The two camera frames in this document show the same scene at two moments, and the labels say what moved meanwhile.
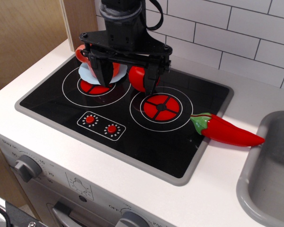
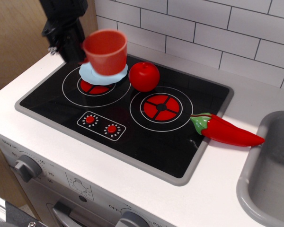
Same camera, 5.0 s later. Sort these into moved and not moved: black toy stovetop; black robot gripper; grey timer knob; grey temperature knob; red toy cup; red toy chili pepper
Moved: red toy cup; black robot gripper
Not moved: black toy stovetop; grey temperature knob; grey timer knob; red toy chili pepper
